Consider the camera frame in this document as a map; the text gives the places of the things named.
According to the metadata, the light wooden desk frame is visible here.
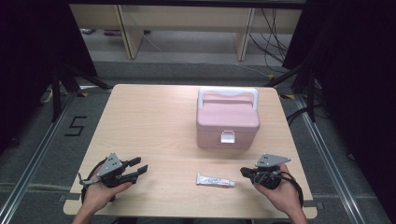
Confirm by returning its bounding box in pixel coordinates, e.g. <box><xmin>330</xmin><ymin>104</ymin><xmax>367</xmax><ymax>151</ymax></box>
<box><xmin>69</xmin><ymin>4</ymin><xmax>304</xmax><ymax>62</ymax></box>

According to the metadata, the person's right hand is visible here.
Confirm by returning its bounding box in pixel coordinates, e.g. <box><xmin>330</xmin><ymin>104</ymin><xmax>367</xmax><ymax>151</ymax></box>
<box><xmin>253</xmin><ymin>163</ymin><xmax>303</xmax><ymax>217</ymax></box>

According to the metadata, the pink plastic box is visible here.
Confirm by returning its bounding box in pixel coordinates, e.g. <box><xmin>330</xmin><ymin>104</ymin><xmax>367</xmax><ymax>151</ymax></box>
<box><xmin>195</xmin><ymin>87</ymin><xmax>262</xmax><ymax>150</ymax></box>

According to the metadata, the white floor cable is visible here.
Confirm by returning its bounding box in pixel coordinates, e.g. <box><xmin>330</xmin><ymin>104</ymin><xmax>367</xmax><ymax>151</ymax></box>
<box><xmin>237</xmin><ymin>63</ymin><xmax>273</xmax><ymax>78</ymax></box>

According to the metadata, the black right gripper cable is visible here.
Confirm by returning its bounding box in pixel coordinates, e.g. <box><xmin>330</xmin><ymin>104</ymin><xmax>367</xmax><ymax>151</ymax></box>
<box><xmin>278</xmin><ymin>170</ymin><xmax>304</xmax><ymax>208</ymax></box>

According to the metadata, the white ointment tube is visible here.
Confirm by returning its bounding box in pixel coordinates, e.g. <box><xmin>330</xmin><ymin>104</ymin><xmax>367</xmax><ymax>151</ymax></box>
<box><xmin>195</xmin><ymin>173</ymin><xmax>236</xmax><ymax>189</ymax></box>

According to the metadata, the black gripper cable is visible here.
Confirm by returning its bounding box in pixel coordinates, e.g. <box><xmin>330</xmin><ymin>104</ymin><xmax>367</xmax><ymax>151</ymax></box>
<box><xmin>78</xmin><ymin>158</ymin><xmax>109</xmax><ymax>204</ymax></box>
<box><xmin>278</xmin><ymin>170</ymin><xmax>304</xmax><ymax>208</ymax></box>

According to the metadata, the grey tape strip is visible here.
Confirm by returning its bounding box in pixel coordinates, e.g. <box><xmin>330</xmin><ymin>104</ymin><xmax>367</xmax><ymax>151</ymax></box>
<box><xmin>58</xmin><ymin>192</ymin><xmax>82</xmax><ymax>202</ymax></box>

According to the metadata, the black metal stand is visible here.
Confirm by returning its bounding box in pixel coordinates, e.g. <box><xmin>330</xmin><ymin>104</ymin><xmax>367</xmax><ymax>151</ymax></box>
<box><xmin>263</xmin><ymin>61</ymin><xmax>318</xmax><ymax>123</ymax></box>
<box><xmin>50</xmin><ymin>61</ymin><xmax>112</xmax><ymax>123</ymax></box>

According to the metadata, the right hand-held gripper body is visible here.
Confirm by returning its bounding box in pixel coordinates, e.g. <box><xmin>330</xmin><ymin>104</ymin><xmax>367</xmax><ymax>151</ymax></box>
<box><xmin>252</xmin><ymin>153</ymin><xmax>292</xmax><ymax>190</ymax></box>

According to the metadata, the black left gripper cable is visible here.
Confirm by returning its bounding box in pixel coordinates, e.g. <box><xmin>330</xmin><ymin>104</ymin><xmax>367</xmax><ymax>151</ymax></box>
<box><xmin>78</xmin><ymin>158</ymin><xmax>109</xmax><ymax>204</ymax></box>

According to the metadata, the metal floor rail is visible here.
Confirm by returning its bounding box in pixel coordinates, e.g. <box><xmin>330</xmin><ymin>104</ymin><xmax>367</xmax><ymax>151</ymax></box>
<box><xmin>0</xmin><ymin>92</ymin><xmax>78</xmax><ymax>224</ymax></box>
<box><xmin>294</xmin><ymin>94</ymin><xmax>366</xmax><ymax>224</ymax></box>

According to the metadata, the bundle of black floor cables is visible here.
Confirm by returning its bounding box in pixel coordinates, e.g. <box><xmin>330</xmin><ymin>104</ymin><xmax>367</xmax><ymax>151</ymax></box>
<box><xmin>247</xmin><ymin>8</ymin><xmax>290</xmax><ymax>65</ymax></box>

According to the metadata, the person's left hand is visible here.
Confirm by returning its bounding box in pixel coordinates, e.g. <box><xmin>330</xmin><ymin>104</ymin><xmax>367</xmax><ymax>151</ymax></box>
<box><xmin>81</xmin><ymin>164</ymin><xmax>134</xmax><ymax>216</ymax></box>

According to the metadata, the black curtain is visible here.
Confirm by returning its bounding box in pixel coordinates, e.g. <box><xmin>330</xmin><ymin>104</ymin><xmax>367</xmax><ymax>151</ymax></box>
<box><xmin>281</xmin><ymin>0</ymin><xmax>396</xmax><ymax>222</ymax></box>
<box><xmin>0</xmin><ymin>0</ymin><xmax>98</xmax><ymax>155</ymax></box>

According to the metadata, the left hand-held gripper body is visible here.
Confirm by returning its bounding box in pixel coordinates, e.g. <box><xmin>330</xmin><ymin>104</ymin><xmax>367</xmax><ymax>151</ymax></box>
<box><xmin>97</xmin><ymin>151</ymin><xmax>138</xmax><ymax>189</ymax></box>

